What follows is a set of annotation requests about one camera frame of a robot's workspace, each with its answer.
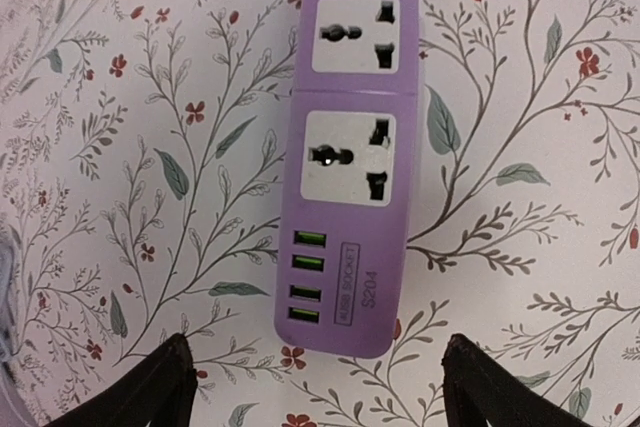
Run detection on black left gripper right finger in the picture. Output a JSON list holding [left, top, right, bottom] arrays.
[[441, 333, 588, 427]]

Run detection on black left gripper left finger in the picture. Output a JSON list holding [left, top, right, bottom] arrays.
[[49, 333, 198, 427]]

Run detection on purple power strip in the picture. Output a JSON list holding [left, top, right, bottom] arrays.
[[274, 0, 420, 358]]

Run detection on light blue power strip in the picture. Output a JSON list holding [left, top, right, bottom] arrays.
[[0, 240, 17, 363]]

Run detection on floral patterned table mat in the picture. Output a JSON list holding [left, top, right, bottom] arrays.
[[1, 0, 639, 426]]

